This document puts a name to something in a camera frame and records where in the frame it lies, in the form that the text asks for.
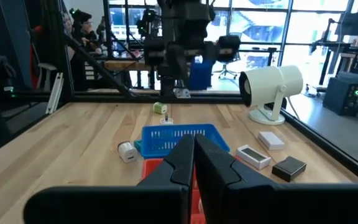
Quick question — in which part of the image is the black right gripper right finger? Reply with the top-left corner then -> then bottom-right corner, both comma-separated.
194,133 -> 358,224

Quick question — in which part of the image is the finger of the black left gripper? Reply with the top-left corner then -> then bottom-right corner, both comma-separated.
218,35 -> 242,63
144,37 -> 168,65

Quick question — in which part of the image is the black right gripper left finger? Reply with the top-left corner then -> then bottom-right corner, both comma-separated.
23,133 -> 196,224

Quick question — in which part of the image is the plain white box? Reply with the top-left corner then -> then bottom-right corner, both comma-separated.
257,131 -> 285,151

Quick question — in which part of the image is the black monitor on arm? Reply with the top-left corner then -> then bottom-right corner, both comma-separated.
334,11 -> 358,37

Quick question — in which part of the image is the grey office chair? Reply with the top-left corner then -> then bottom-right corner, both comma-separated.
211,52 -> 241,80

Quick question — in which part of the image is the blue container with white top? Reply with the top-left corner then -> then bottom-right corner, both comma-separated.
187,55 -> 214,91

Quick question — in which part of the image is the wooden background table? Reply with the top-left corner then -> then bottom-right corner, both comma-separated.
104,59 -> 155,72

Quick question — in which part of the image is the red plastic basket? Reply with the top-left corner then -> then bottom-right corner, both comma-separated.
140,154 -> 242,224

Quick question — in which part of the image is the white device with screen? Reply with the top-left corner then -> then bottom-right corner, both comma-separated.
236,144 -> 272,171

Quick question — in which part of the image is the white cylindrical projector on stand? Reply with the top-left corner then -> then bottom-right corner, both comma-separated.
238,65 -> 304,126

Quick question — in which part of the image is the black flat box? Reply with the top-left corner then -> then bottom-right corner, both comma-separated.
271,156 -> 308,183

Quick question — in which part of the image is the green charger cube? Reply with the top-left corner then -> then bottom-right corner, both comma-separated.
153,101 -> 168,115

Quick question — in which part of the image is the blue plastic basket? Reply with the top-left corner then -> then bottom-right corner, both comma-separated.
140,123 -> 231,159

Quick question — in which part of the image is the blue white carton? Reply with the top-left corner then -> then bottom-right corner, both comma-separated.
159,113 -> 174,126

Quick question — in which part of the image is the black standing desk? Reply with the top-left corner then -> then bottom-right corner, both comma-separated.
311,40 -> 351,86

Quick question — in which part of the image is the white aluminium bar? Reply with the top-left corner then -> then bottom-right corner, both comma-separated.
45,72 -> 64,115

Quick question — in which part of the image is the black computer tower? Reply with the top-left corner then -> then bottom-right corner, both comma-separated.
323,77 -> 358,118

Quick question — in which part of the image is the wooden desk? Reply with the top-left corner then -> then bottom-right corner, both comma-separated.
337,51 -> 358,78

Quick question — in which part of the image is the large window wall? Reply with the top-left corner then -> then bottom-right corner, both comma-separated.
107,0 -> 358,91

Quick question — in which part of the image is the white base bracket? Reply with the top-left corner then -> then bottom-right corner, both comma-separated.
173,87 -> 191,99

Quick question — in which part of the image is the white wall charger cube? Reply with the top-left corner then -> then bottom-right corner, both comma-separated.
117,141 -> 139,164

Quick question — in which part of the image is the black aluminium rig frame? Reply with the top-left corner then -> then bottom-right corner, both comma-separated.
0,0 -> 358,183

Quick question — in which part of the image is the white projector cable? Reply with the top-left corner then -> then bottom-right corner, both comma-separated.
286,96 -> 301,121

